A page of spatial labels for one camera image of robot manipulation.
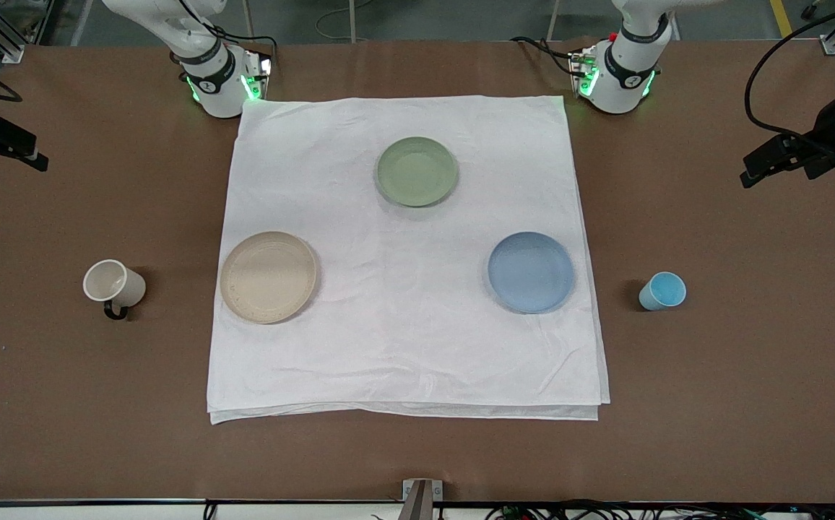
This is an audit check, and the white cloth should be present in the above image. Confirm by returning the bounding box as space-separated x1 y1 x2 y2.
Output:
207 95 611 425

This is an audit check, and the black right arm base cable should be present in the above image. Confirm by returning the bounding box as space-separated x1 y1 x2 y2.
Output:
172 0 279 67

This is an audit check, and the blue cup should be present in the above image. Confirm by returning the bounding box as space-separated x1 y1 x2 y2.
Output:
639 272 687 312

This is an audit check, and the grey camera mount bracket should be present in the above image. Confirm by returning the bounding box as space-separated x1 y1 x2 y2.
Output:
397 478 444 520

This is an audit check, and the blue plate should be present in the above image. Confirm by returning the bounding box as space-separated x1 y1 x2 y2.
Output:
488 231 576 314

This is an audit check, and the green plate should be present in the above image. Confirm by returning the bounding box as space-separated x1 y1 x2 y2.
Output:
376 136 459 208

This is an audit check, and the beige gray plate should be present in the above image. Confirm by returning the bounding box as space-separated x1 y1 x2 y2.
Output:
220 230 318 324

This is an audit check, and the black arm base cable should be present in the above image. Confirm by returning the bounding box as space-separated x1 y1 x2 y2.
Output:
510 35 579 76
172 0 279 67

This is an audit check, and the black left arm base cable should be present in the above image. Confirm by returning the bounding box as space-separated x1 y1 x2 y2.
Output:
510 35 579 76

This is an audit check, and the white mug with black handle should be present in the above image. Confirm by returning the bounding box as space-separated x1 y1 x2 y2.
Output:
83 259 147 321

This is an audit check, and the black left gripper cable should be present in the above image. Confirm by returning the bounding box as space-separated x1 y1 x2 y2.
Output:
744 0 835 142

